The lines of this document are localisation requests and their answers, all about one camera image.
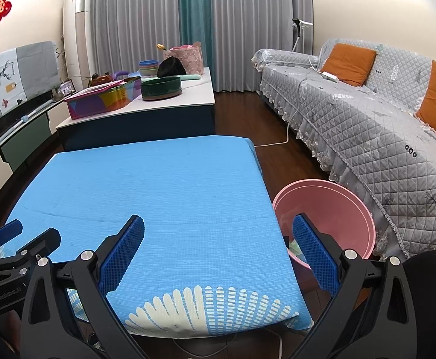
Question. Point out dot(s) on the white rod with blue knob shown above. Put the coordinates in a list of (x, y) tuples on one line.
[(24, 119)]

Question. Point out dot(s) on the white top coffee table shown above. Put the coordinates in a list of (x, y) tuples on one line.
[(146, 127)]

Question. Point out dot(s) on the pale green mat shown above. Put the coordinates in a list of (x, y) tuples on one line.
[(193, 76)]

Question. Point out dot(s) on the brown teapot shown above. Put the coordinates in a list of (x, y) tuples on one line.
[(102, 79)]

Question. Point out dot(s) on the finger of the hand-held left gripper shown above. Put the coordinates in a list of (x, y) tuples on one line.
[(6, 232), (42, 241)]

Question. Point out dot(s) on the white floor stand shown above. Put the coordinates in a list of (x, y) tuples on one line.
[(298, 30)]

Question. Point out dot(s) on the teal curtain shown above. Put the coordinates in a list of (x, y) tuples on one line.
[(193, 7)]

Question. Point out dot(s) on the pink basket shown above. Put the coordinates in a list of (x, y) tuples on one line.
[(191, 60)]

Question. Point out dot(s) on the photo frame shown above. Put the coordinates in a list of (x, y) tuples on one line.
[(66, 89)]

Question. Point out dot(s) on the grey covered television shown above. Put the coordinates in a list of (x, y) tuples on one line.
[(34, 67)]

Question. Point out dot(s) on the colourful storage box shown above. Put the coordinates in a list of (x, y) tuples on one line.
[(102, 103)]

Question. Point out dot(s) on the grey curtain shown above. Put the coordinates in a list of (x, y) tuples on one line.
[(259, 26), (128, 18)]

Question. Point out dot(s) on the blue patterned tablecloth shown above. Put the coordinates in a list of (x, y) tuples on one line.
[(146, 194)]

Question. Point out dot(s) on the white power strip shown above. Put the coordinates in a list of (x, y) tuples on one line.
[(330, 76)]

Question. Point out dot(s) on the black hat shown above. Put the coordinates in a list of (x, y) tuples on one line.
[(169, 68)]

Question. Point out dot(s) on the pink plastic basin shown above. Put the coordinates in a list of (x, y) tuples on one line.
[(315, 198)]

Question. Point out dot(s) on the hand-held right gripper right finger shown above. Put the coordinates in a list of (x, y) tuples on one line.
[(313, 254)]

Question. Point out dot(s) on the green snack bag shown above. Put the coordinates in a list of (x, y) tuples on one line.
[(296, 248)]

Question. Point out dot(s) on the stack of coloured bowls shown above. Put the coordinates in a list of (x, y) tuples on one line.
[(148, 69)]

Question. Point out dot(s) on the white standing air conditioner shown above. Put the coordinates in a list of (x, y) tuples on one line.
[(76, 45)]

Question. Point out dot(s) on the dark green round bowl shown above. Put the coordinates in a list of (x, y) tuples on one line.
[(161, 89)]

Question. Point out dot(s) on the grey quilted sofa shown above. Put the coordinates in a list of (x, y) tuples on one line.
[(352, 119)]

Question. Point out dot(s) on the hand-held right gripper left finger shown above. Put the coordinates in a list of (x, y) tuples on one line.
[(124, 254)]

